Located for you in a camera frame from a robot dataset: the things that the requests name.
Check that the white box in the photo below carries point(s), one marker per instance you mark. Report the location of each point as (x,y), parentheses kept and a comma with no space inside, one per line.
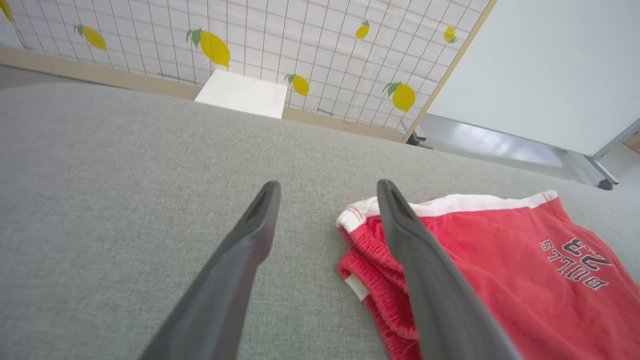
(245,95)

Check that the grey metal board stand leg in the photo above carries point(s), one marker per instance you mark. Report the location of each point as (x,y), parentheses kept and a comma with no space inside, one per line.
(602,172)

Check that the lemon print partition screen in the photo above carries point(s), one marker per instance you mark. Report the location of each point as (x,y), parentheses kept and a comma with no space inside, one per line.
(280,40)

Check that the red shorts with white trim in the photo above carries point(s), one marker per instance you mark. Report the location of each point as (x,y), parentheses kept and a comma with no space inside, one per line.
(490,280)

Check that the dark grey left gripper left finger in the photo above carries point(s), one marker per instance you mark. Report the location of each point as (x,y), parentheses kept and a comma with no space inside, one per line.
(225,280)

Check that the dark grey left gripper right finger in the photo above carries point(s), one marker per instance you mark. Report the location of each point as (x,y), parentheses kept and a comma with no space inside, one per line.
(435,300)

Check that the grey metal partition foot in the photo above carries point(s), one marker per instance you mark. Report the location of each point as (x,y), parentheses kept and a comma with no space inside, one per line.
(417,137)

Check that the white partition board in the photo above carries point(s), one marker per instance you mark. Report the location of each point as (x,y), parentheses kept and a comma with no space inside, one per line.
(545,65)

